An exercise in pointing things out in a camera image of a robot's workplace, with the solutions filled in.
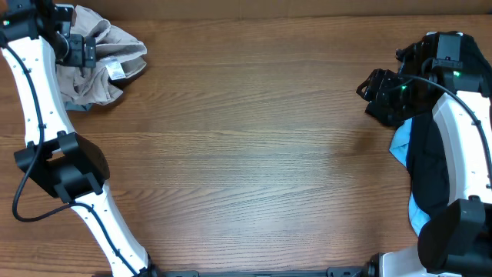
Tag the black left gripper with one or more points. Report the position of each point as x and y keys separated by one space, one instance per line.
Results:
x=89 y=51

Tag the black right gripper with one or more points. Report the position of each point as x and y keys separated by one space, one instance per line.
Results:
x=380 y=90

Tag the beige khaki shorts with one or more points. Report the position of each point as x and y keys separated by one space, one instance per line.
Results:
x=119 y=56

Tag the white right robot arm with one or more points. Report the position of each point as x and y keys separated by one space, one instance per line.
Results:
x=457 y=241

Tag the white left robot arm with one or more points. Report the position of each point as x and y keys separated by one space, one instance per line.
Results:
x=35 y=38

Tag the light blue garment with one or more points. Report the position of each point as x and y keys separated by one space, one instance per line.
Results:
x=399 y=149

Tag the folded light blue jeans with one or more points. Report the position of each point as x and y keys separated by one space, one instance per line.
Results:
x=69 y=106

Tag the black shirt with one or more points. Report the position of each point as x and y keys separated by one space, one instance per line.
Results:
x=439 y=63

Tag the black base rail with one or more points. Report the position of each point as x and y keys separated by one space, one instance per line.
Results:
x=300 y=272

